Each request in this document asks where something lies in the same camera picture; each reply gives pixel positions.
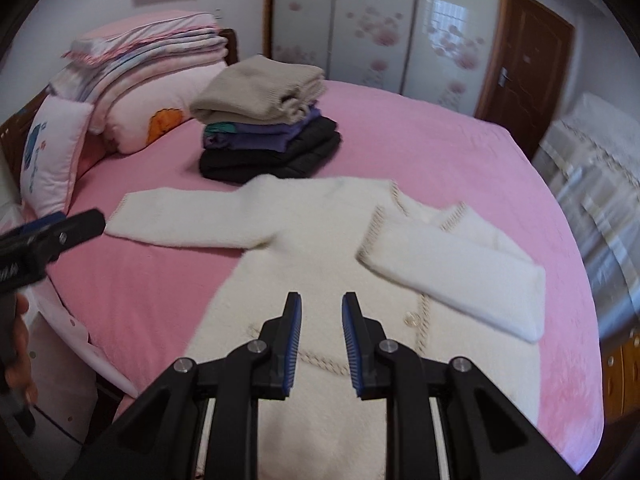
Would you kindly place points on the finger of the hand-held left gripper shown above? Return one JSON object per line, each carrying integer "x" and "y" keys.
{"x": 75, "y": 225}

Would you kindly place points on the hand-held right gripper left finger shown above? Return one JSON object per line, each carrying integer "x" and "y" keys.
{"x": 292, "y": 340}

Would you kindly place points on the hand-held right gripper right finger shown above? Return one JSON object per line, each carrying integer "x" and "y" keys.
{"x": 351, "y": 340}

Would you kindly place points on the white fluffy cardigan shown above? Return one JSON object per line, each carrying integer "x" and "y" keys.
{"x": 310, "y": 240}

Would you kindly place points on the person's left hand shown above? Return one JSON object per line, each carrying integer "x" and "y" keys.
{"x": 22, "y": 355}

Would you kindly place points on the small cushion with blue print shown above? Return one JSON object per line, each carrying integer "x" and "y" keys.
{"x": 50, "y": 160}

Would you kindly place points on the white dotted bed skirt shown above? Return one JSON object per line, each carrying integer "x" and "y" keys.
{"x": 65, "y": 340}

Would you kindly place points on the pink pillow with orange flower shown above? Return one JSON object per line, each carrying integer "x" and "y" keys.
{"x": 132, "y": 127}

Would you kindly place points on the folded pastel striped quilt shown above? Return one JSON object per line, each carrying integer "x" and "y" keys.
{"x": 130, "y": 77}

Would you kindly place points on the teal folded garment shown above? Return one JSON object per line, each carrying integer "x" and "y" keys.
{"x": 217, "y": 129}

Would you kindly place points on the black folded jacket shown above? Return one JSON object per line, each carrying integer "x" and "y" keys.
{"x": 280, "y": 162}

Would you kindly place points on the pink ruffled pillow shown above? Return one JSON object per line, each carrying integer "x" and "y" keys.
{"x": 150, "y": 32}

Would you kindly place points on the purple folded garment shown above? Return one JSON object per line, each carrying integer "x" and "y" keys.
{"x": 270, "y": 132}

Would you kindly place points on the beige folded sweater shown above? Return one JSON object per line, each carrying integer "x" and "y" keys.
{"x": 255, "y": 87}

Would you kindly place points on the wooden cabinet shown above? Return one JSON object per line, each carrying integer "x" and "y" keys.
{"x": 620, "y": 375}

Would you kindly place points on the lace-covered furniture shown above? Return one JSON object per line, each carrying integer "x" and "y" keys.
{"x": 595, "y": 185}

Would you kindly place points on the brown wooden door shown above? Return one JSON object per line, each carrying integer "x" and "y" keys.
{"x": 530, "y": 75}

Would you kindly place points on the sliding floral wardrobe doors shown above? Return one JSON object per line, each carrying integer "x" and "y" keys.
{"x": 360, "y": 20}

